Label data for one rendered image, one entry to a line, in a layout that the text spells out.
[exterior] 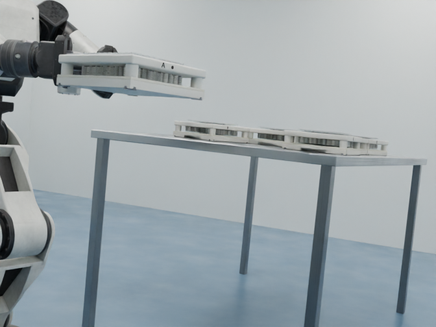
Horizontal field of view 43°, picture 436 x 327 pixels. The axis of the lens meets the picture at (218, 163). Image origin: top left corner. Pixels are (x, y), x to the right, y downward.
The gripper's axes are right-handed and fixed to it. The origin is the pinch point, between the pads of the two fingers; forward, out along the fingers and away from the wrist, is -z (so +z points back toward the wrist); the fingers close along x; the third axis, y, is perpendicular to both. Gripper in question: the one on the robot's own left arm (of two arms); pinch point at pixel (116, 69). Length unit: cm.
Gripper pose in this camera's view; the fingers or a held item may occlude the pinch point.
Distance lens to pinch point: 145.6
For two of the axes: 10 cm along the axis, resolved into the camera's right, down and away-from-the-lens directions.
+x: -0.7, 10.0, 0.5
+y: -7.1, -0.2, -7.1
